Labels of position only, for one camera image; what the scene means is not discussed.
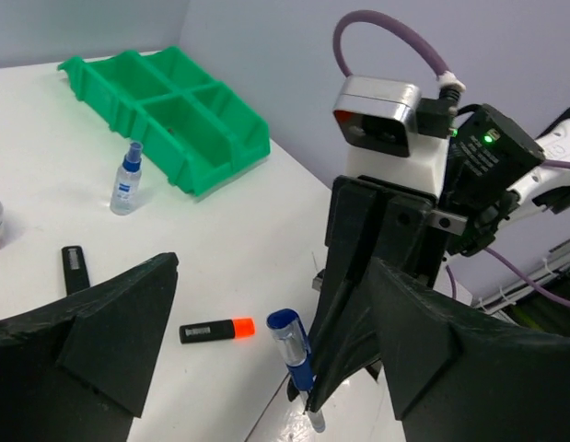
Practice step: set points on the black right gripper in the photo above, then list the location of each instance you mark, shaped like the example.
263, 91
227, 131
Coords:
487, 155

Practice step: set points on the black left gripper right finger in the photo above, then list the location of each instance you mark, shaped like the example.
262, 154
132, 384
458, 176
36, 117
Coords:
456, 374

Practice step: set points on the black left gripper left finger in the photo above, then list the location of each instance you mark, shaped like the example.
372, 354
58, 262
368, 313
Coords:
80, 368

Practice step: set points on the blue gel pen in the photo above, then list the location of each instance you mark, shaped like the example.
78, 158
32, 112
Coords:
292, 341

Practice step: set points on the blue highlighter marker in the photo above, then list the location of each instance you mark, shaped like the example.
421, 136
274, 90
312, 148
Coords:
75, 272

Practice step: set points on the orange highlighter marker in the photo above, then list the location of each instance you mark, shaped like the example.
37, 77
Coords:
217, 330

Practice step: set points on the small clear spray bottle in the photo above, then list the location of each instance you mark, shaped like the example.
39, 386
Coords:
127, 180

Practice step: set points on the green four-compartment bin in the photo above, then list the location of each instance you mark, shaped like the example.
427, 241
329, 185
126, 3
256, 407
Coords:
194, 128

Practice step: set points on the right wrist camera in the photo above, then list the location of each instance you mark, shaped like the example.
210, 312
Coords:
395, 135

